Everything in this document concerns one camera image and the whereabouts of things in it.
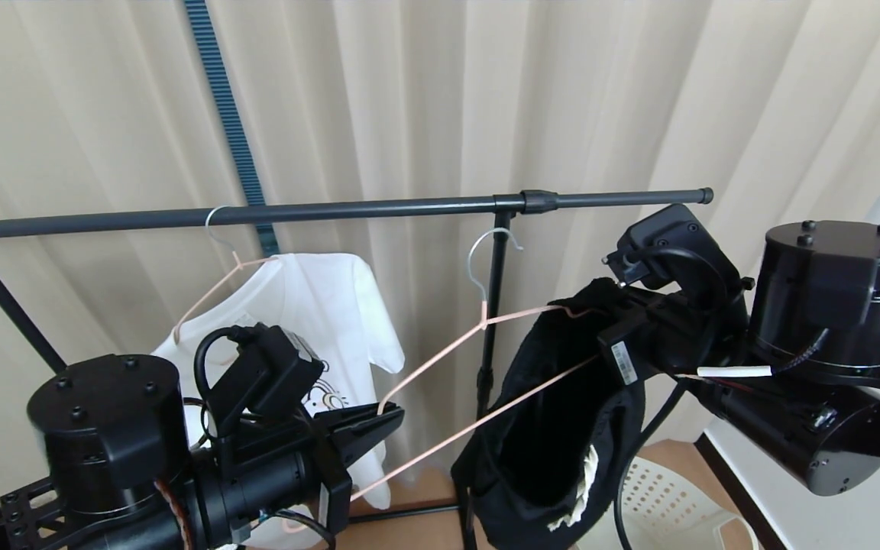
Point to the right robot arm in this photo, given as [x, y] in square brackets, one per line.
[837, 305]

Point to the white laundry basket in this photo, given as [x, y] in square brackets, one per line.
[677, 504]

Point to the black clothes rack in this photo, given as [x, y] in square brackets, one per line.
[409, 206]

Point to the beige curtain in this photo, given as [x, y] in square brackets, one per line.
[600, 92]
[66, 99]

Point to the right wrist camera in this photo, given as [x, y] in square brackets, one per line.
[677, 237]

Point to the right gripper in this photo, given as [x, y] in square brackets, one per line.
[677, 336]

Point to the white shirt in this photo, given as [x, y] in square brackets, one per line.
[318, 321]

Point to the black garment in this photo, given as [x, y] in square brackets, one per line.
[547, 428]

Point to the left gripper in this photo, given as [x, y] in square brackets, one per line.
[272, 481]

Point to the pink clothes hanger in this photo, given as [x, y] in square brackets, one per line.
[203, 299]
[483, 315]

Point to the window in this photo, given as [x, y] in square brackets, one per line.
[221, 92]

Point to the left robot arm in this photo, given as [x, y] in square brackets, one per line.
[104, 428]

